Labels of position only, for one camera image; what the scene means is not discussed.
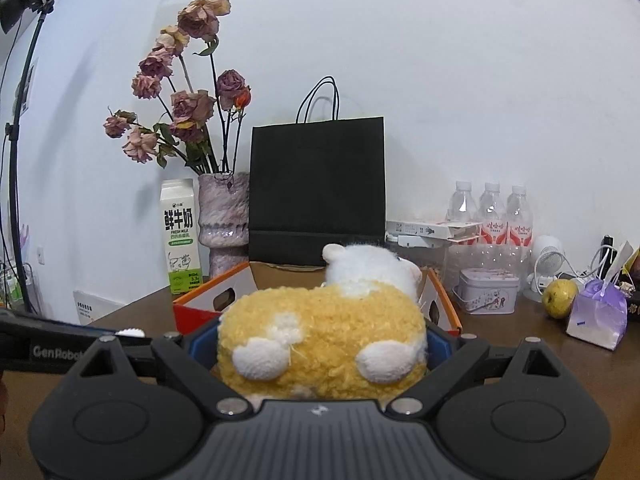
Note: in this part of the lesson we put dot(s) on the yellow green apple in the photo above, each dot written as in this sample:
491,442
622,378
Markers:
558,298

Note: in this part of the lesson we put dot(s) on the orange cardboard box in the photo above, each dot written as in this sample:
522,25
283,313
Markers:
268,291

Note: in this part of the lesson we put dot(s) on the yellow white plush toy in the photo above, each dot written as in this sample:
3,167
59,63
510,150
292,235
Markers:
287,358

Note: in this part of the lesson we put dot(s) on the lavender decorated tin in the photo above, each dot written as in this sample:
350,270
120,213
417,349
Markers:
486,292

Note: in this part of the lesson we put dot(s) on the right water bottle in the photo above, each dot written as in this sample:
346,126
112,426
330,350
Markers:
519,218

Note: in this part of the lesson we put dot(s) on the person's left hand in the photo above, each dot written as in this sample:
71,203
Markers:
4,401

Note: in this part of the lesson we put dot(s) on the black paper shopping bag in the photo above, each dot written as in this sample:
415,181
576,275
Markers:
313,184

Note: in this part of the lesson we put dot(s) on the purple speckled vase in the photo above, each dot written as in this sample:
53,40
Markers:
224,202

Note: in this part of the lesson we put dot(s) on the dried rose bouquet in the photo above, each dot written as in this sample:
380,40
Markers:
199,126

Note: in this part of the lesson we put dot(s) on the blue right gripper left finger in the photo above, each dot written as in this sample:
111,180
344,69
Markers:
202,344

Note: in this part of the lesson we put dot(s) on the left water bottle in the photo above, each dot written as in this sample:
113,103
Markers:
462,206

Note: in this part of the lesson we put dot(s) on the white green milk carton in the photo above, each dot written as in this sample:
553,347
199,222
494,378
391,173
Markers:
180,231

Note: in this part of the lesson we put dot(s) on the flat white pink box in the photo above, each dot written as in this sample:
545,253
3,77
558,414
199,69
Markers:
444,231

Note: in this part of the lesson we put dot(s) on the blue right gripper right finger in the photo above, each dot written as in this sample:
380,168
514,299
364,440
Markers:
440,345

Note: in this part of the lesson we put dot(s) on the middle water bottle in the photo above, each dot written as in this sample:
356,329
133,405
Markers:
492,216

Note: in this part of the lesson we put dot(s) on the water bottle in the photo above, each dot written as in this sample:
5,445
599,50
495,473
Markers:
492,216
462,206
519,218

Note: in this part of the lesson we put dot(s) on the small white desk fan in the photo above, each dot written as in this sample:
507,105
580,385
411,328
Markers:
547,258

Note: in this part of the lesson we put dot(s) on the black tripod stand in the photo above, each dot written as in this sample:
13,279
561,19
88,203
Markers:
11,13

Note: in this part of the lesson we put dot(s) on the lavender gift bag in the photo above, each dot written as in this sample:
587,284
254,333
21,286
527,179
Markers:
599,315

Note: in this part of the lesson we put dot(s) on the clear plastic food container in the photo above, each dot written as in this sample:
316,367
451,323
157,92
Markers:
423,251

